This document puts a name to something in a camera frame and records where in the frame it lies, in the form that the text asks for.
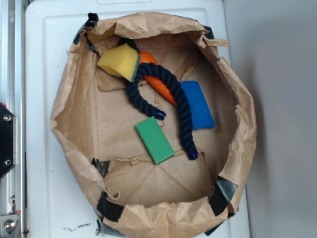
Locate orange plastic carrot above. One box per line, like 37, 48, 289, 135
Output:
138, 52, 177, 106

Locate blue sponge cloth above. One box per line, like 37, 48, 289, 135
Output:
181, 81, 215, 130

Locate dark blue rope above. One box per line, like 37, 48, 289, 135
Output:
124, 62, 198, 160

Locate metal corner bracket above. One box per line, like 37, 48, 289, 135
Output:
0, 214, 21, 238

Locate white plastic tray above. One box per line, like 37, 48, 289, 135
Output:
25, 0, 228, 238

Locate brown paper bag bin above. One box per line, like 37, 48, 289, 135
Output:
51, 12, 257, 238

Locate aluminium frame rail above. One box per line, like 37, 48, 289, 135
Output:
0, 0, 29, 238

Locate black mounting bracket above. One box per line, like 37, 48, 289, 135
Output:
0, 103, 16, 180

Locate green rectangular block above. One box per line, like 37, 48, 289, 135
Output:
135, 117, 175, 165

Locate yellow green sponge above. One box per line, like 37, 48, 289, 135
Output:
97, 43, 141, 82

